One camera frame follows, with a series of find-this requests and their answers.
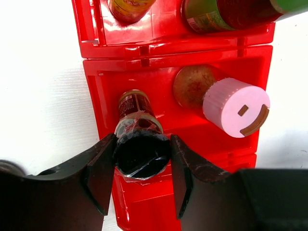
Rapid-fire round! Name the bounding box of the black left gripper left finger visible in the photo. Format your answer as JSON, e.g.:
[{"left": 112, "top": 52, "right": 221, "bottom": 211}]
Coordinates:
[{"left": 0, "top": 134, "right": 116, "bottom": 231}]

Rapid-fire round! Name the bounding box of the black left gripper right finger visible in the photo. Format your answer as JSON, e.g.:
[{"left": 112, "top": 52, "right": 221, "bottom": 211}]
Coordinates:
[{"left": 171, "top": 135, "right": 308, "bottom": 231}]

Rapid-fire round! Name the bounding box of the small dark pepper shaker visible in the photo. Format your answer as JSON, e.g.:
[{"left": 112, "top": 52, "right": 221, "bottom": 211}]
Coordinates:
[{"left": 114, "top": 90, "right": 171, "bottom": 180}]

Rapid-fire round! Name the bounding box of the pink-lidded spice jar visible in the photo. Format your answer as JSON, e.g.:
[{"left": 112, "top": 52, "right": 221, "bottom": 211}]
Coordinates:
[{"left": 173, "top": 64, "right": 270, "bottom": 138}]

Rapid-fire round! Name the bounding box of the green-label red sauce bottle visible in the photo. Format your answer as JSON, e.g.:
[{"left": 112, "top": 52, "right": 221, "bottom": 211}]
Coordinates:
[{"left": 181, "top": 0, "right": 308, "bottom": 33}]

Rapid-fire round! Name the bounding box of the yellow-label brown sauce bottle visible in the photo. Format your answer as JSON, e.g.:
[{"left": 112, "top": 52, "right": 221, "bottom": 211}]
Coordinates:
[{"left": 108, "top": 0, "right": 156, "bottom": 24}]

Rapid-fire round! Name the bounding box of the red-lidded brown sauce jar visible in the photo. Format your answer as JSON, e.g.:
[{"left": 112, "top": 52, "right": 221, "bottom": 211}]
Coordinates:
[{"left": 0, "top": 160, "right": 26, "bottom": 176}]

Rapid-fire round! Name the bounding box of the red plastic divided bin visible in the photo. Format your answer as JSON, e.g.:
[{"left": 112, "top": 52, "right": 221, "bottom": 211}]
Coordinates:
[{"left": 71, "top": 0, "right": 276, "bottom": 231}]

